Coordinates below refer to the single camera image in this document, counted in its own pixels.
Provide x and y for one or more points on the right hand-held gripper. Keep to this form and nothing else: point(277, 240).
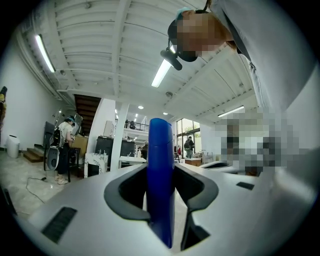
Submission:
point(250, 140)

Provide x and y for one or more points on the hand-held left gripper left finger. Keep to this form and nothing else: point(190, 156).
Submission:
point(87, 225)

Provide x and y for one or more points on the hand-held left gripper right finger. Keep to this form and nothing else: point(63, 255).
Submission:
point(237, 220)

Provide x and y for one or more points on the blue round object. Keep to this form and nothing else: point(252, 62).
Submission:
point(160, 162)

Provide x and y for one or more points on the large glass window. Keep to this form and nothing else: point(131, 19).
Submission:
point(186, 127)

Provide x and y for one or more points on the white ceiling tube light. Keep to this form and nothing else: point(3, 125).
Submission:
point(231, 111)
point(160, 73)
point(45, 53)

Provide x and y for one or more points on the marble-pattern white cabinet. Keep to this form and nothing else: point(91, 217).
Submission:
point(90, 160)

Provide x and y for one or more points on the white pump bottle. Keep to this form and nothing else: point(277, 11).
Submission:
point(138, 153)

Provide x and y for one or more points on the brown cardboard box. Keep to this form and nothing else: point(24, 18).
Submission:
point(81, 143)

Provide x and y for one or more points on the black cabinet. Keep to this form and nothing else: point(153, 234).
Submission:
point(103, 145)

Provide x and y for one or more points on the black railing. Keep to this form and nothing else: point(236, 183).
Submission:
point(143, 127)

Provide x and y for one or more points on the round smoke detector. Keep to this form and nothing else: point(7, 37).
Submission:
point(169, 94)

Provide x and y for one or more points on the white pillar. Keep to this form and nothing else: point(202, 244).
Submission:
point(119, 140)

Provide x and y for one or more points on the black backpack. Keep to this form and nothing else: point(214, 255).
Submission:
point(57, 137)

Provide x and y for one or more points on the white box appliance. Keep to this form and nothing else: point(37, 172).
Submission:
point(109, 128)

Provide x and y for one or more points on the white bin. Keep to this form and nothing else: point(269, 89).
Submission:
point(12, 147)

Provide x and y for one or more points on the dark wooden staircase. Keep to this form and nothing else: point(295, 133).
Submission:
point(86, 112)

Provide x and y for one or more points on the person's grey jacket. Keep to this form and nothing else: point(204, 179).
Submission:
point(262, 50)

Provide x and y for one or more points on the person's head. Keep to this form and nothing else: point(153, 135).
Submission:
point(200, 35)

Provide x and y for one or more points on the brown tall decoration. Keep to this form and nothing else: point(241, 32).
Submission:
point(3, 110)

